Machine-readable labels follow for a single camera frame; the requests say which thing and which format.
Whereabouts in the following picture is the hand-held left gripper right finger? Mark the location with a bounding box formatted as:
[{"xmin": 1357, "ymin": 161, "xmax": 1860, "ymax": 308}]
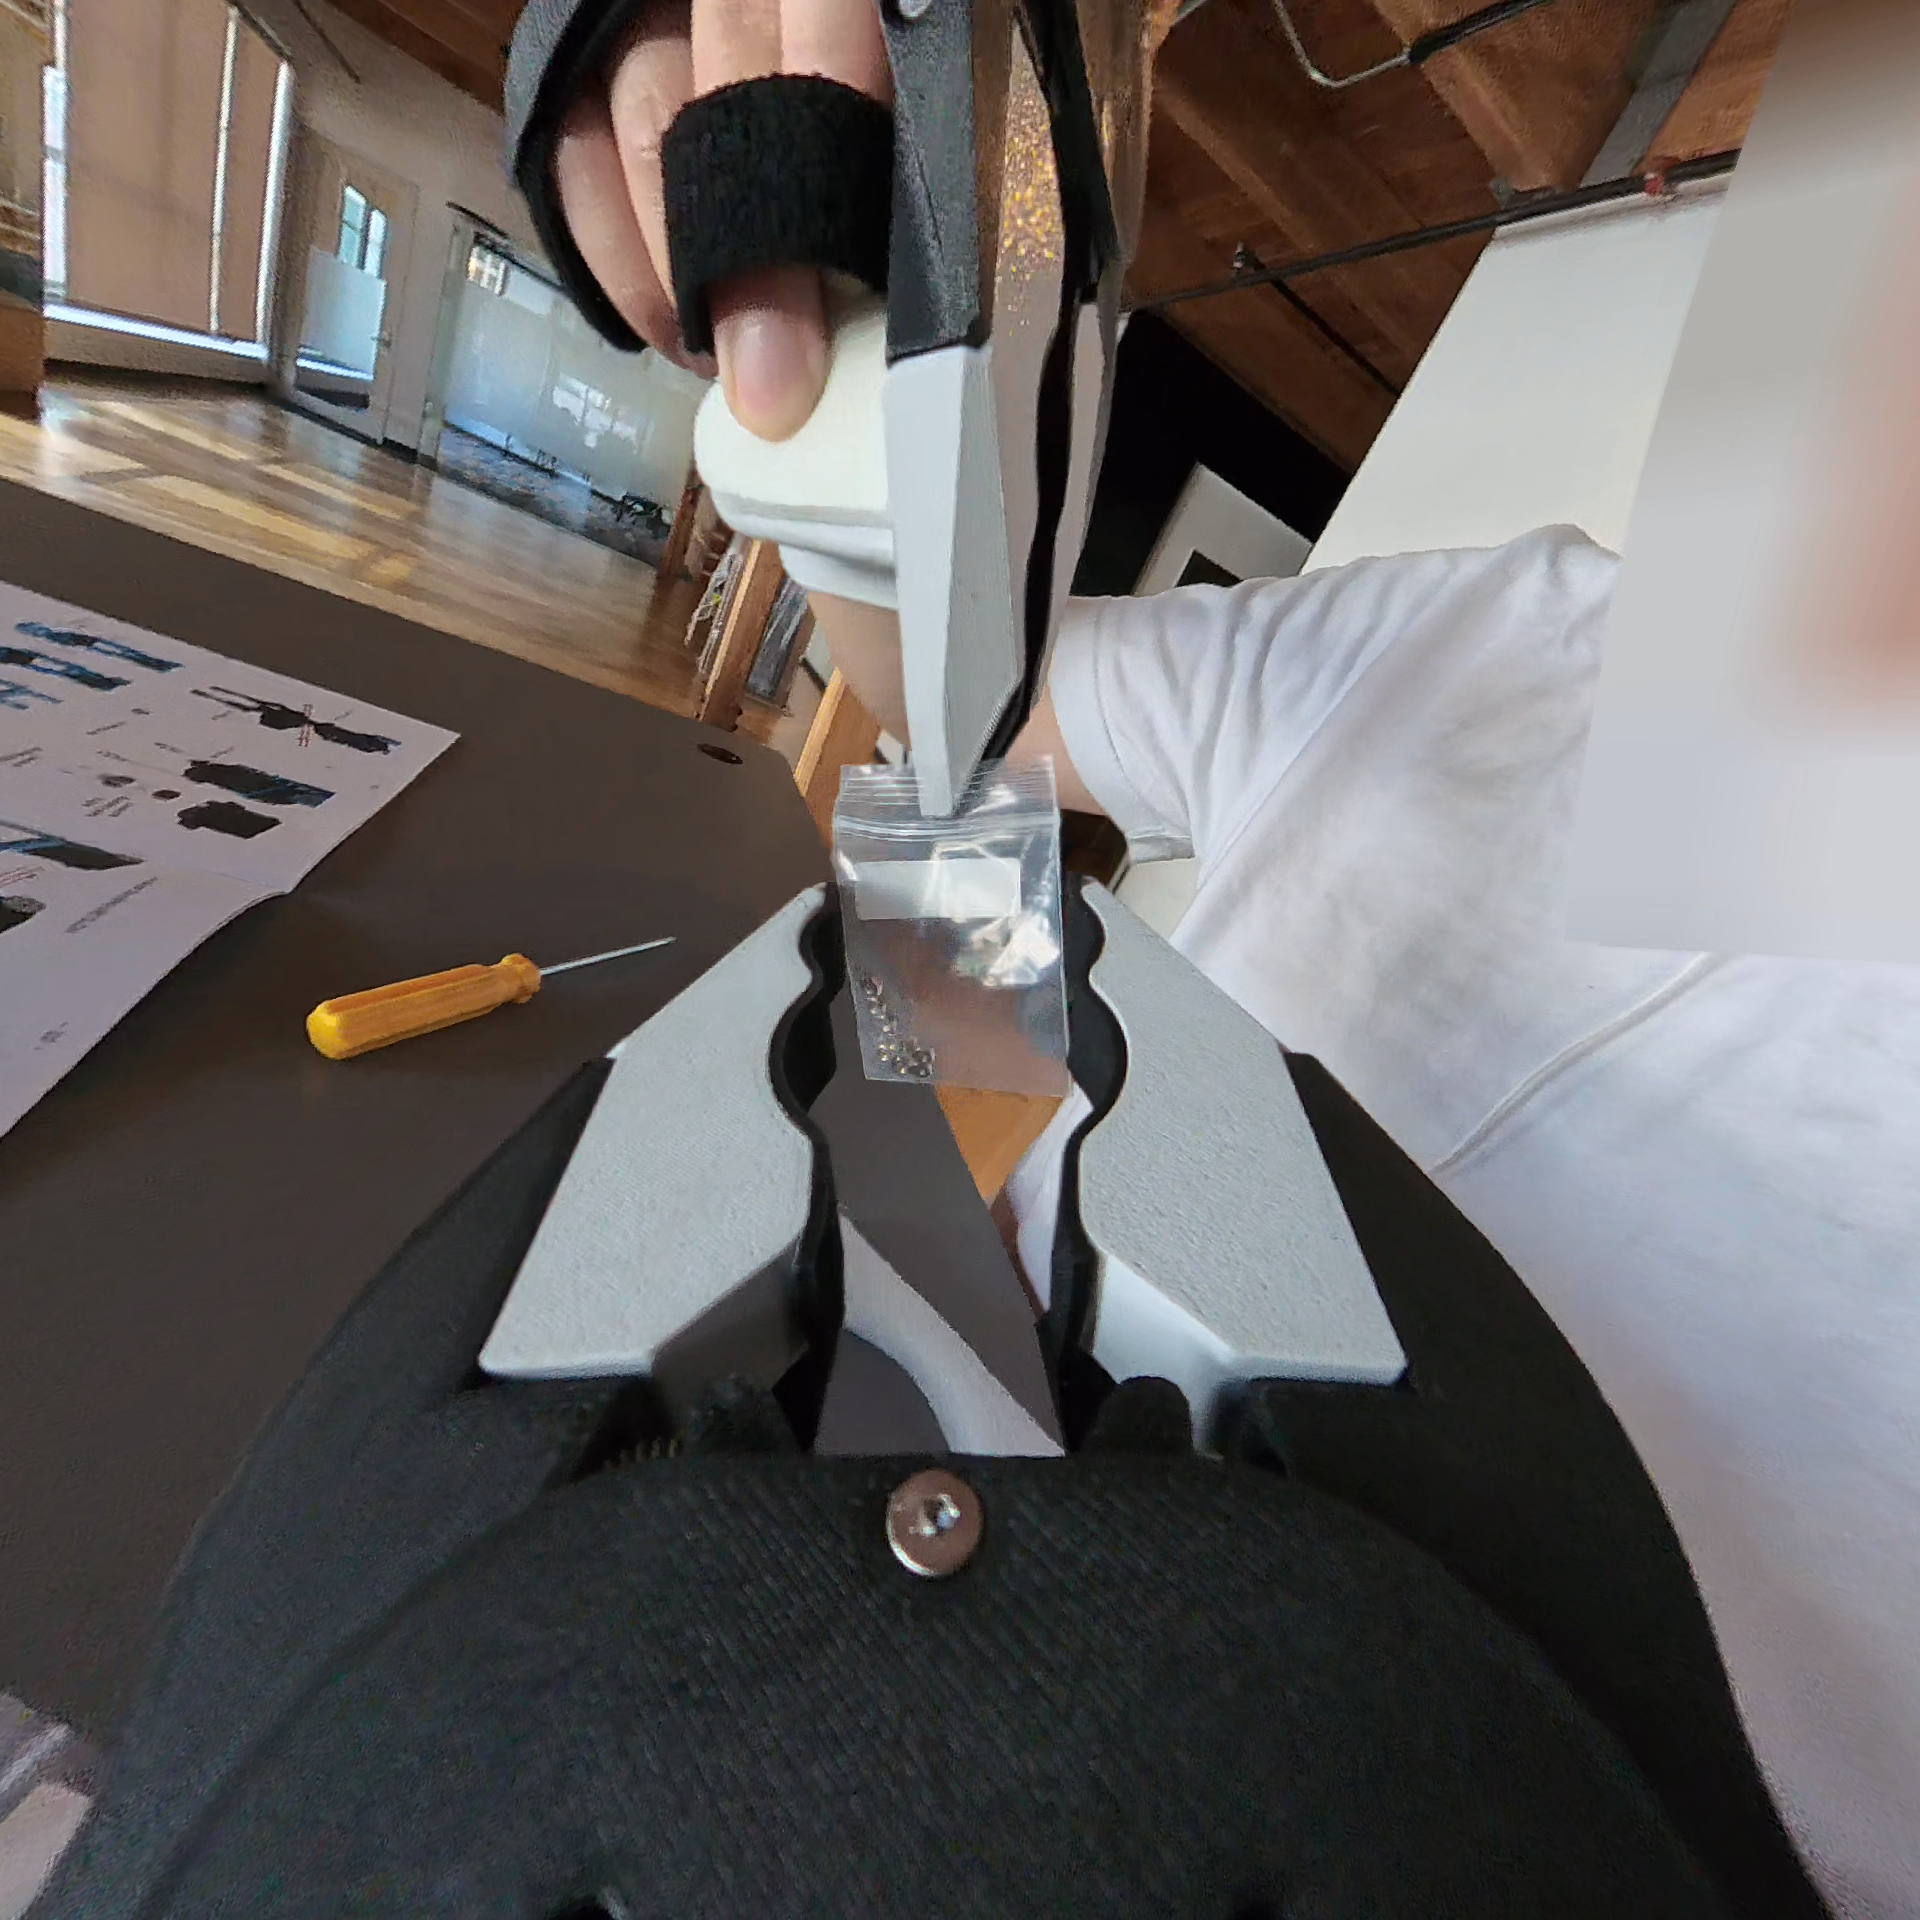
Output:
[{"xmin": 1043, "ymin": 879, "xmax": 1413, "ymax": 1455}]

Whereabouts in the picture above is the wooden rail frame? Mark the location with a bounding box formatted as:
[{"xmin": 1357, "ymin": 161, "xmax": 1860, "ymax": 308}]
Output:
[{"xmin": 667, "ymin": 481, "xmax": 888, "ymax": 789}]

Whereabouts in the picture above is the person's right forearm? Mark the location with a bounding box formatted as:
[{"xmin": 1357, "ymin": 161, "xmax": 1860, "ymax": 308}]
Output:
[{"xmin": 811, "ymin": 588, "xmax": 1119, "ymax": 887}]

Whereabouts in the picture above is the yellow handled screwdriver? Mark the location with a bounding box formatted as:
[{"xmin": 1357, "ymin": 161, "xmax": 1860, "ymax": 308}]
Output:
[{"xmin": 304, "ymin": 937, "xmax": 677, "ymax": 1062}]

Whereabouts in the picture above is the dark grey desk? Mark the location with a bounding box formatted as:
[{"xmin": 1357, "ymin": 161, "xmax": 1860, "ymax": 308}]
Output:
[{"xmin": 0, "ymin": 477, "xmax": 1082, "ymax": 1772}]

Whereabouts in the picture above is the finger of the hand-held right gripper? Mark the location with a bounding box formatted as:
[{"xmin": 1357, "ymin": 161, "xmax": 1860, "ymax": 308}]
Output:
[
  {"xmin": 882, "ymin": 342, "xmax": 1039, "ymax": 822},
  {"xmin": 982, "ymin": 44, "xmax": 1124, "ymax": 706}
]

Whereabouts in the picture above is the black tension rod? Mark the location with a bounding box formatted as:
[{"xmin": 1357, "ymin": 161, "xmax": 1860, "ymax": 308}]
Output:
[{"xmin": 1122, "ymin": 145, "xmax": 1748, "ymax": 313}]

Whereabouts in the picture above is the white foam sheet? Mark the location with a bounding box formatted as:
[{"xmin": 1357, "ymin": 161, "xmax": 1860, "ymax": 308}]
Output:
[{"xmin": 832, "ymin": 1215, "xmax": 1070, "ymax": 1460}]

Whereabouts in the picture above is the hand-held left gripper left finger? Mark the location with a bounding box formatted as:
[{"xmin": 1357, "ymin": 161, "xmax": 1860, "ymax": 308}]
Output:
[{"xmin": 477, "ymin": 883, "xmax": 843, "ymax": 1455}]

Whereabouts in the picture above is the clear bag of tiny nuts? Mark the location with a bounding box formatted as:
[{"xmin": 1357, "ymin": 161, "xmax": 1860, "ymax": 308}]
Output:
[{"xmin": 830, "ymin": 753, "xmax": 1070, "ymax": 1094}]

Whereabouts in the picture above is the robot assembly instruction sheet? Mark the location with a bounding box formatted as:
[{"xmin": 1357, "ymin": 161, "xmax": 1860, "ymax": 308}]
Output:
[{"xmin": 0, "ymin": 581, "xmax": 460, "ymax": 1138}]

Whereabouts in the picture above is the person's right hand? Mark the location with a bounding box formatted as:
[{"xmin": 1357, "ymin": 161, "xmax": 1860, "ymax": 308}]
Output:
[{"xmin": 547, "ymin": 0, "xmax": 894, "ymax": 447}]

